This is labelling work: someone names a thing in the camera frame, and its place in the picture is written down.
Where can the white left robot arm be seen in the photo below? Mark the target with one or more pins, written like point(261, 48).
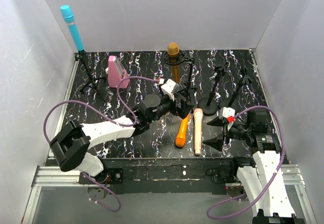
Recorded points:
point(70, 146)

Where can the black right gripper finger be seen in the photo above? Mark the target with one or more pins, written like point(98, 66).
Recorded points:
point(216, 122)
point(216, 143)

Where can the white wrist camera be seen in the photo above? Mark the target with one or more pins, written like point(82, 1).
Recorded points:
point(227, 115)
point(169, 88)

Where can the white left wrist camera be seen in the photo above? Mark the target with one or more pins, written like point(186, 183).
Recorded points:
point(169, 88)

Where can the black round-base stand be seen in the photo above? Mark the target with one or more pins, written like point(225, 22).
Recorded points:
point(231, 101)
point(207, 104)

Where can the black tripod shock-mount stand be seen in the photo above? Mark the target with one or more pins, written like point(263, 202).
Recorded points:
point(180, 60)

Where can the pink metronome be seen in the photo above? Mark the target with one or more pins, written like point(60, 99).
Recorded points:
point(115, 71)

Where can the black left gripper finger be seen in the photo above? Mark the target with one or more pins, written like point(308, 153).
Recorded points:
point(184, 109)
point(184, 94)

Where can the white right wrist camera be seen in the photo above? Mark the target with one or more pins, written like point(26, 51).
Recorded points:
point(227, 115)

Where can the blue microphone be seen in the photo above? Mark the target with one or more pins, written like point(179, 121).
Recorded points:
point(69, 19)

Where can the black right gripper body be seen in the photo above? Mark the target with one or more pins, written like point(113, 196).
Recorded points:
point(227, 132)

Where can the cream pink microphone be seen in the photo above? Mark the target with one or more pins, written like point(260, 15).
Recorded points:
point(198, 116)

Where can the black round-base stand left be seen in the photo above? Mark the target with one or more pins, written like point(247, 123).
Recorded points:
point(207, 104)

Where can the black round-base stand right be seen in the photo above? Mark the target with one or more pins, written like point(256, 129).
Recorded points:
point(231, 101)

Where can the gold microphone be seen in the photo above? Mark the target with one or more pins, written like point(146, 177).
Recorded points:
point(173, 52)

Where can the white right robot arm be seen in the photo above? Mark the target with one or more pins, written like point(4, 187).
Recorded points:
point(260, 174)

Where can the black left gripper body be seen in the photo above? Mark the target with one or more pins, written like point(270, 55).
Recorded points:
point(178, 103)

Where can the orange microphone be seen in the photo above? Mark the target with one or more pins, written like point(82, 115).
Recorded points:
point(180, 139)

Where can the black front mounting rail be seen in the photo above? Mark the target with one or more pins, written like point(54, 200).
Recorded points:
point(171, 175)

